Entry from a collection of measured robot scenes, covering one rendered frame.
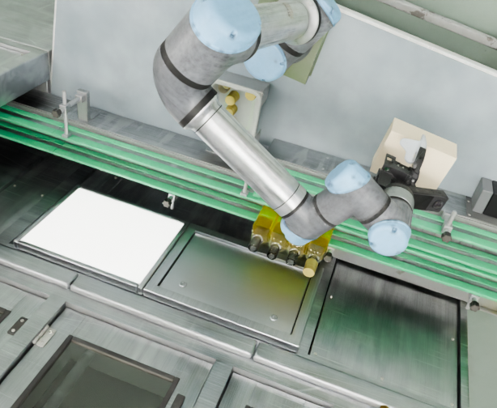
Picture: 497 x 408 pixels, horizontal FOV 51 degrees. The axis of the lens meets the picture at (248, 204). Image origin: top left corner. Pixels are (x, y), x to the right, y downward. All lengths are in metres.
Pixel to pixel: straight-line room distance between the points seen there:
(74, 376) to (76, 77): 1.07
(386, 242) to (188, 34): 0.52
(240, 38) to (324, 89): 0.78
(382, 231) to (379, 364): 0.64
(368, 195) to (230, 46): 0.37
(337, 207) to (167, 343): 0.67
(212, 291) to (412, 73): 0.85
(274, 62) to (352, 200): 0.47
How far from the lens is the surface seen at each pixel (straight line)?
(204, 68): 0.93
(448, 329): 1.75
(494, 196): 1.68
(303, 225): 1.05
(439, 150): 1.28
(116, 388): 1.40
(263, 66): 1.34
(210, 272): 1.61
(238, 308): 1.52
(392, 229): 1.00
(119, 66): 1.90
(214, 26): 0.89
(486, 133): 1.67
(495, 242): 1.66
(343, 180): 0.97
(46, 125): 1.95
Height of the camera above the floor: 2.27
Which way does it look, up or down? 52 degrees down
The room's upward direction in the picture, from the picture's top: 149 degrees counter-clockwise
